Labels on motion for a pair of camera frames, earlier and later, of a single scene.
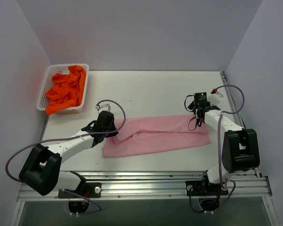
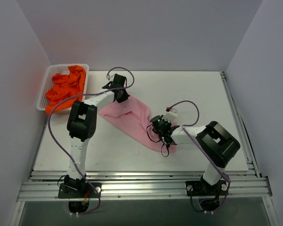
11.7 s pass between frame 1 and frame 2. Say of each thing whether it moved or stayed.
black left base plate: stayed
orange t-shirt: stayed
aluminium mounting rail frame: stayed
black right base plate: stayed
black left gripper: moved
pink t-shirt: moved
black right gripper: moved
